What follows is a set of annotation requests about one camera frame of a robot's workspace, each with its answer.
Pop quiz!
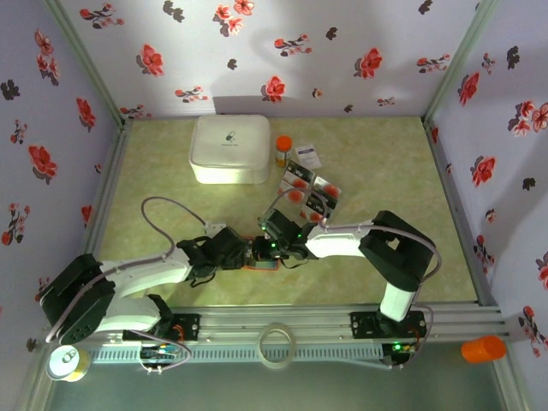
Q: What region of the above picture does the white paper sachet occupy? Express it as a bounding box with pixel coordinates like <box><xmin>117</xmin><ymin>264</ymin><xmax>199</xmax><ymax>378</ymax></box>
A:
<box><xmin>294</xmin><ymin>144</ymin><xmax>323</xmax><ymax>170</ymax></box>

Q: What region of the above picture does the lavender arm cable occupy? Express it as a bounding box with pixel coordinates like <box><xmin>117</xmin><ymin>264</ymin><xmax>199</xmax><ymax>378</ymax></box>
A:
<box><xmin>45</xmin><ymin>195</ymin><xmax>215</xmax><ymax>374</ymax></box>
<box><xmin>267</xmin><ymin>189</ymin><xmax>442</xmax><ymax>370</ymax></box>

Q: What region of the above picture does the slotted grey cable duct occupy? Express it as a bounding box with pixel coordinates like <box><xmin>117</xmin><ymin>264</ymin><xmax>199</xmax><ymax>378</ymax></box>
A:
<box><xmin>92</xmin><ymin>345</ymin><xmax>382</xmax><ymax>365</ymax></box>

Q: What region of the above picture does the green circuit board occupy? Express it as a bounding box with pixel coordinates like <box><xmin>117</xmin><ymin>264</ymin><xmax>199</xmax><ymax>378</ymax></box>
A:
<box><xmin>383</xmin><ymin>340</ymin><xmax>419</xmax><ymax>369</ymax></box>
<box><xmin>139</xmin><ymin>345</ymin><xmax>181</xmax><ymax>373</ymax></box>

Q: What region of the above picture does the yellow drink can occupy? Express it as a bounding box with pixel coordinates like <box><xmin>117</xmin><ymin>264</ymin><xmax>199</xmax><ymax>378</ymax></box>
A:
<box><xmin>45</xmin><ymin>344</ymin><xmax>91</xmax><ymax>383</ymax></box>

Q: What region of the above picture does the orange-lid pill bottle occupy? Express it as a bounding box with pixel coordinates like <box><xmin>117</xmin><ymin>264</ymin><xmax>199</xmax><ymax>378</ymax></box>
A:
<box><xmin>275</xmin><ymin>135</ymin><xmax>294</xmax><ymax>169</ymax></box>

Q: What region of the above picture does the lavender right arm cable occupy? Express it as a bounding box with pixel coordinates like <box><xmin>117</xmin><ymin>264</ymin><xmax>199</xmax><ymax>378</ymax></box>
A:
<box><xmin>267</xmin><ymin>189</ymin><xmax>442</xmax><ymax>370</ymax></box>

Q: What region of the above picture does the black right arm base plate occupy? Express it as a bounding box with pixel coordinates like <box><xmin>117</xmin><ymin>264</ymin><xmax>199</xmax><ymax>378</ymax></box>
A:
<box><xmin>349</xmin><ymin>311</ymin><xmax>428</xmax><ymax>339</ymax></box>

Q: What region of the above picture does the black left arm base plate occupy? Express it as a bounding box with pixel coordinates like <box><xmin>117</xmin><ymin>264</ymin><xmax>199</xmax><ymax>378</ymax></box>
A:
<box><xmin>122</xmin><ymin>313</ymin><xmax>201</xmax><ymax>343</ymax></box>

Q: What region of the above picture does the aluminium side rail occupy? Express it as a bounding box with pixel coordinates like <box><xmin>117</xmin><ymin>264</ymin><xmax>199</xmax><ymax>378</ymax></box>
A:
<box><xmin>421</xmin><ymin>117</ymin><xmax>502</xmax><ymax>307</ymax></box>
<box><xmin>85</xmin><ymin>119</ymin><xmax>134</xmax><ymax>256</ymax></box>

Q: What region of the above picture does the clear tape roll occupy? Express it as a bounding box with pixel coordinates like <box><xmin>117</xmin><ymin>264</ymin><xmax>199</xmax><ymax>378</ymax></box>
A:
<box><xmin>259</xmin><ymin>322</ymin><xmax>297</xmax><ymax>370</ymax></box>

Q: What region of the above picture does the black credit card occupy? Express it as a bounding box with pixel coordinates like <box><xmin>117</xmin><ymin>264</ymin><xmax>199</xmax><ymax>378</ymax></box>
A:
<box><xmin>285</xmin><ymin>161</ymin><xmax>317</xmax><ymax>181</ymax></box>
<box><xmin>304</xmin><ymin>197</ymin><xmax>333</xmax><ymax>215</ymax></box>
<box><xmin>308</xmin><ymin>188</ymin><xmax>337</xmax><ymax>206</ymax></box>

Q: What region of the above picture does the red card holder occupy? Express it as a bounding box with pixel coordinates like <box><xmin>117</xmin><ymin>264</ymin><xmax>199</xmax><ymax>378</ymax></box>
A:
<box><xmin>243</xmin><ymin>256</ymin><xmax>282</xmax><ymax>274</ymax></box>

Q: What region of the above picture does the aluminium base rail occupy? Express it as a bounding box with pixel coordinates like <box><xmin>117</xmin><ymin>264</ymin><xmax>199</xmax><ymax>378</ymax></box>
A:
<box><xmin>41</xmin><ymin>304</ymin><xmax>510</xmax><ymax>343</ymax></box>

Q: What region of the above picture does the lavender left arm cable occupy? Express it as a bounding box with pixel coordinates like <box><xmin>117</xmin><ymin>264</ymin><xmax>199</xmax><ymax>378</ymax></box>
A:
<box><xmin>45</xmin><ymin>195</ymin><xmax>215</xmax><ymax>374</ymax></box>

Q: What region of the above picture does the white medicine box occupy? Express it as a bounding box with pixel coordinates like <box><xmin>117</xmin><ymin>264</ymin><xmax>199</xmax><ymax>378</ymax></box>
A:
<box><xmin>188</xmin><ymin>114</ymin><xmax>271</xmax><ymax>185</ymax></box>

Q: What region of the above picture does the orange plastic cup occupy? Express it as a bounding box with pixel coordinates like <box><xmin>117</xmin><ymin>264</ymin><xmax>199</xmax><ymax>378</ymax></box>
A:
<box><xmin>461</xmin><ymin>335</ymin><xmax>507</xmax><ymax>364</ymax></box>

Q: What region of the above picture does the aluminium frame post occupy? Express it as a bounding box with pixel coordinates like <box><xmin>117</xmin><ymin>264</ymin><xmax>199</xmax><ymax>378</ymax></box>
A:
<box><xmin>42</xmin><ymin>0</ymin><xmax>129</xmax><ymax>129</ymax></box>
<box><xmin>423</xmin><ymin>0</ymin><xmax>500</xmax><ymax>125</ymax></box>

